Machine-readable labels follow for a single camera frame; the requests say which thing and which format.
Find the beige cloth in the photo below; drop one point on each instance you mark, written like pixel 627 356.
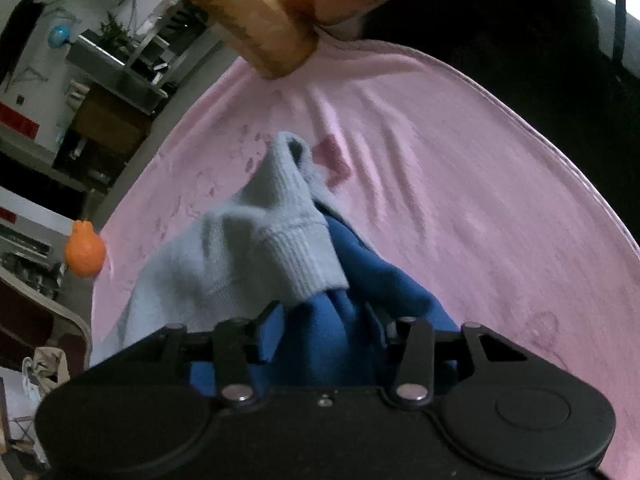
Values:
pixel 50 360

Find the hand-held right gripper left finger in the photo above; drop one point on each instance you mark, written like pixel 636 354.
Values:
pixel 255 342

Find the orange juice bottle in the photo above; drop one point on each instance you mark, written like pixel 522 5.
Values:
pixel 240 15

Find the light grey knit sweater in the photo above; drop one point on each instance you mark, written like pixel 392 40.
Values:
pixel 240 250

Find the long red wall banner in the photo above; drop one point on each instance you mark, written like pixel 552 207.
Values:
pixel 17 122

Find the white plastic bag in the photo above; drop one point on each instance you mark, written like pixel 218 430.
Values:
pixel 20 395

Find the tall grey speaker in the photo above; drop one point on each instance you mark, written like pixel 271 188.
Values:
pixel 115 72

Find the brown cabinet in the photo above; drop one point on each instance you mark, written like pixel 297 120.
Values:
pixel 107 120

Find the blue globe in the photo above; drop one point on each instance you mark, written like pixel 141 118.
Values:
pixel 59 35

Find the grey television stand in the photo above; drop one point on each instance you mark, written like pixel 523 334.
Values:
pixel 160 35

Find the dark red chair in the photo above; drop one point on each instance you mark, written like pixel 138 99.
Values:
pixel 35 320

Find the green potted plant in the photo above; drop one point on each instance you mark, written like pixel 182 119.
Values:
pixel 112 32

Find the black cabinet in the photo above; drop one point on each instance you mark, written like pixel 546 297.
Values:
pixel 85 165

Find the orange plush toy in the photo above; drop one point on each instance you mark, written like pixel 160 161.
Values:
pixel 85 255

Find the pink blanket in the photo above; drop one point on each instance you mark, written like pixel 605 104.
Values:
pixel 450 185

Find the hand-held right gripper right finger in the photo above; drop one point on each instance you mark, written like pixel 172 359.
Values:
pixel 385 332

